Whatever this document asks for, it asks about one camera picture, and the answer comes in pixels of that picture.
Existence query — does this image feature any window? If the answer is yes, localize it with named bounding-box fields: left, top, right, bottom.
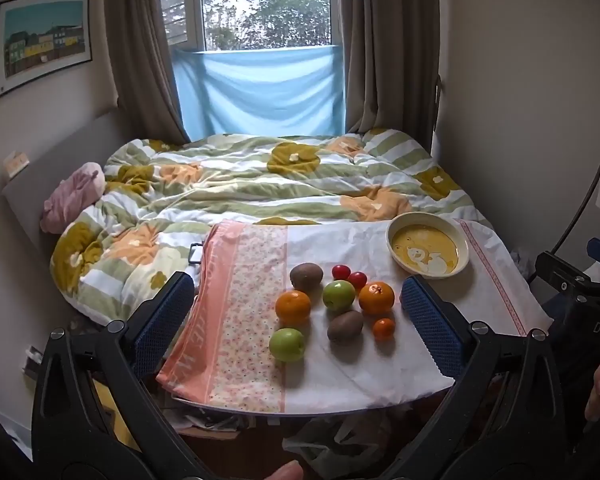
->
left=157, top=0, right=334, bottom=54

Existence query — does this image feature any floral white orange tablecloth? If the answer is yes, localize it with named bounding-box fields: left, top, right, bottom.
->
left=157, top=217, right=554, bottom=409

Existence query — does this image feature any brown kiwi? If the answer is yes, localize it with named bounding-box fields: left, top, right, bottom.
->
left=289, top=263, right=324, bottom=292
left=327, top=310, right=364, bottom=343

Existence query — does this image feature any person's left hand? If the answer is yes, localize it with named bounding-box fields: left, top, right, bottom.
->
left=264, top=460, right=306, bottom=480

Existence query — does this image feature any pink plush pillow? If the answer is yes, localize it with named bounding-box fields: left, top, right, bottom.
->
left=40, top=162, right=106, bottom=235

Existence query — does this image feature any large orange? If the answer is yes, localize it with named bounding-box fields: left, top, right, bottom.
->
left=358, top=281, right=396, bottom=316
left=275, top=290, right=312, bottom=325

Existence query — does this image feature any beige wall switch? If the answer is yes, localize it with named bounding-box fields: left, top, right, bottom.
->
left=5, top=152, right=31, bottom=179

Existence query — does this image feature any person's right hand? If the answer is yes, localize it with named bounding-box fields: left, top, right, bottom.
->
left=584, top=359, right=600, bottom=422

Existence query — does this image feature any floral striped duvet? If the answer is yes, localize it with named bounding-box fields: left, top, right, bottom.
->
left=50, top=129, right=494, bottom=327

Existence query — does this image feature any small orange tomato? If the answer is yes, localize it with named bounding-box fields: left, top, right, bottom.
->
left=372, top=318, right=396, bottom=342

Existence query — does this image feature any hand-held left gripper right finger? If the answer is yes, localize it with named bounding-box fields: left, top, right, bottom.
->
left=380, top=276, right=569, bottom=480

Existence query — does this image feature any yellow object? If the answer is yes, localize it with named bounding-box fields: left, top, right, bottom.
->
left=91, top=379, right=142, bottom=453

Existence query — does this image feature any yellow ceramic bowl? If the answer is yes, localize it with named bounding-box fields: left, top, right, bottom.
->
left=386, top=211, right=471, bottom=279

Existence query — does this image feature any light blue cloth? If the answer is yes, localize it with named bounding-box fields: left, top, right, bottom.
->
left=172, top=45, right=347, bottom=142

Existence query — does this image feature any black cable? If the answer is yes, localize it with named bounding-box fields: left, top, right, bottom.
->
left=549, top=162, right=600, bottom=262

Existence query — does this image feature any framed wall picture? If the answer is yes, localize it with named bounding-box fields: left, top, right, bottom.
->
left=0, top=0, right=92, bottom=100

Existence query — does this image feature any grey headboard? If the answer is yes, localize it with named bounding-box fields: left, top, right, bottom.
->
left=1, top=105, right=131, bottom=257

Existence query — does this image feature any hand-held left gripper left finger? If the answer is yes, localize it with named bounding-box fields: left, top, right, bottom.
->
left=31, top=271, right=211, bottom=480

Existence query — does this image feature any green apple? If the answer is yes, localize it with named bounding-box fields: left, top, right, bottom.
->
left=269, top=328, right=306, bottom=363
left=322, top=280, right=357, bottom=312

